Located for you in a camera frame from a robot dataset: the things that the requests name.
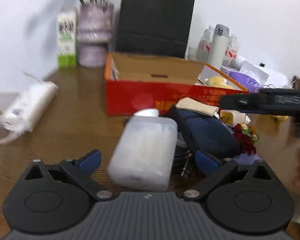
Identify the red artificial flower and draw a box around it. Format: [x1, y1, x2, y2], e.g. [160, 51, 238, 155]
[232, 123, 260, 155]

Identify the dark blue pouch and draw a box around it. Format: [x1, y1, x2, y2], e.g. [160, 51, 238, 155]
[164, 106, 239, 159]

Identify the yellow plush toy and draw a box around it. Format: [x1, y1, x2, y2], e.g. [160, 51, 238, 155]
[204, 76, 234, 89]

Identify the translucent white plastic bottle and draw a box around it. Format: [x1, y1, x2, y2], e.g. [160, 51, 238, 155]
[107, 115, 178, 192]

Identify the purple tissue pack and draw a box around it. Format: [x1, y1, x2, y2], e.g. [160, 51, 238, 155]
[229, 71, 261, 93]

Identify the clear water bottle right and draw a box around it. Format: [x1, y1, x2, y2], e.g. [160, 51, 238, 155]
[222, 34, 239, 67]

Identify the clear water bottle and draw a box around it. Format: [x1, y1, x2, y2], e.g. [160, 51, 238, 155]
[196, 25, 215, 63]
[222, 34, 239, 67]

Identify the white power strip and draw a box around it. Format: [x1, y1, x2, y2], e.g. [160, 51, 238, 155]
[1, 81, 58, 133]

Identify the white thermos bottle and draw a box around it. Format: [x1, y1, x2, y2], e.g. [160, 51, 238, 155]
[207, 24, 230, 69]

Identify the clear water bottle left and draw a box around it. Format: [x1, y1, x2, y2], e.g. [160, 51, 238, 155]
[196, 25, 215, 63]

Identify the red cardboard box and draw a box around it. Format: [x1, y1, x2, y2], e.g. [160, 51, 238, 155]
[104, 53, 248, 116]

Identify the white green milk carton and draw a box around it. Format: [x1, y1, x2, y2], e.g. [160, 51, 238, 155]
[57, 8, 77, 68]

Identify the black paper bag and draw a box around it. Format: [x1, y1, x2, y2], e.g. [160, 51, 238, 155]
[116, 0, 195, 58]

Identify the purple speckled vase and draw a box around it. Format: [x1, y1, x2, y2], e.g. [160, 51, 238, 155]
[76, 3, 114, 68]

